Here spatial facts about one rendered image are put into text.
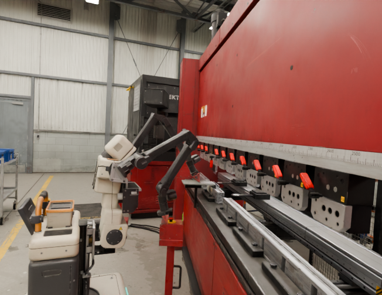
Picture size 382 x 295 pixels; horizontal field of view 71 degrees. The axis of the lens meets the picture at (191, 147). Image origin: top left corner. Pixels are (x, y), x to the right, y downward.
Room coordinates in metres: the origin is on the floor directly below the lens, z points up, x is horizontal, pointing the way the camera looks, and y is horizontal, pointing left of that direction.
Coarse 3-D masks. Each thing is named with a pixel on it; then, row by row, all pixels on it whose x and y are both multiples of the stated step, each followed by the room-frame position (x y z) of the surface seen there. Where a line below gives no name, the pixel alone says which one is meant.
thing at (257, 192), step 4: (252, 192) 1.91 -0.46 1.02; (256, 192) 1.86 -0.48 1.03; (260, 192) 1.86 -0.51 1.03; (264, 192) 1.87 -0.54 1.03; (248, 196) 1.88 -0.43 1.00; (252, 196) 1.88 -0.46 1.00; (256, 196) 1.84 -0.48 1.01; (260, 196) 1.85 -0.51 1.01; (264, 196) 1.85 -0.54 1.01; (268, 196) 1.86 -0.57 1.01
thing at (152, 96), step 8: (144, 88) 3.27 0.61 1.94; (152, 88) 3.26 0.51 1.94; (144, 96) 3.27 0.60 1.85; (152, 96) 3.26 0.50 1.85; (160, 96) 3.26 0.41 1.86; (168, 96) 3.65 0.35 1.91; (152, 104) 3.27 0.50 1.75; (160, 104) 3.26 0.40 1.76; (168, 104) 3.69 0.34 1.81; (160, 112) 3.65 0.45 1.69; (160, 128) 3.65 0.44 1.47; (160, 136) 3.65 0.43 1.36
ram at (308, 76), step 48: (288, 0) 1.11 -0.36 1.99; (336, 0) 0.81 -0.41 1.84; (240, 48) 1.70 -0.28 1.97; (288, 48) 1.08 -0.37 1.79; (336, 48) 0.80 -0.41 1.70; (240, 96) 1.64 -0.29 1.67; (288, 96) 1.06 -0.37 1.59; (336, 96) 0.78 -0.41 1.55; (288, 144) 1.03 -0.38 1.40; (336, 144) 0.76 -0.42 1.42
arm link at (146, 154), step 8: (184, 128) 1.79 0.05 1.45; (176, 136) 1.72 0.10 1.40; (184, 136) 1.73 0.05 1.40; (192, 136) 1.75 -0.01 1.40; (160, 144) 1.69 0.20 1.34; (168, 144) 1.69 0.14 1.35; (176, 144) 1.72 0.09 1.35; (144, 152) 1.66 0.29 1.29; (152, 152) 1.64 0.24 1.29; (160, 152) 1.67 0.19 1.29; (136, 160) 1.59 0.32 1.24; (144, 160) 1.60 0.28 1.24; (144, 168) 1.61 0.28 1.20
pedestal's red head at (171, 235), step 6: (162, 222) 1.86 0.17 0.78; (180, 222) 1.88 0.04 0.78; (162, 228) 1.74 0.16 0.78; (168, 228) 1.74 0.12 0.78; (174, 228) 1.74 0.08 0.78; (180, 228) 1.75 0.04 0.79; (162, 234) 1.74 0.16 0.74; (168, 234) 1.74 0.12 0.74; (174, 234) 1.74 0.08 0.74; (180, 234) 1.74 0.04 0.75; (162, 240) 1.74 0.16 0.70; (168, 240) 1.74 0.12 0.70; (174, 240) 1.74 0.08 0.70; (180, 240) 1.75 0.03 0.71; (180, 246) 1.75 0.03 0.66
